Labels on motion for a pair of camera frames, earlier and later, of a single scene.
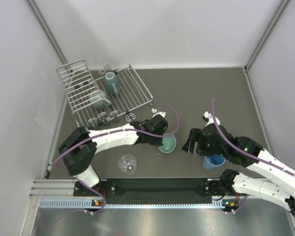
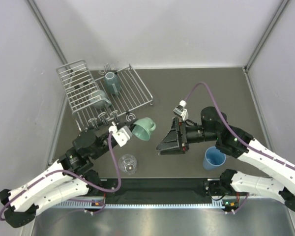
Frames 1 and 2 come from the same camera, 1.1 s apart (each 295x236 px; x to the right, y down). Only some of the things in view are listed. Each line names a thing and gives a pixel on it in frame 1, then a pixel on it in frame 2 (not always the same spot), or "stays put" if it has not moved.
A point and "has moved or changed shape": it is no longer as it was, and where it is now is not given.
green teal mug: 169,144 has moved or changed shape
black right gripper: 195,134 -> 171,144
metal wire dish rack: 116,93 stays put
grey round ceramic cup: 98,99 stays put
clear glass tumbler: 128,163 stays put
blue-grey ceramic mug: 112,82 stays put
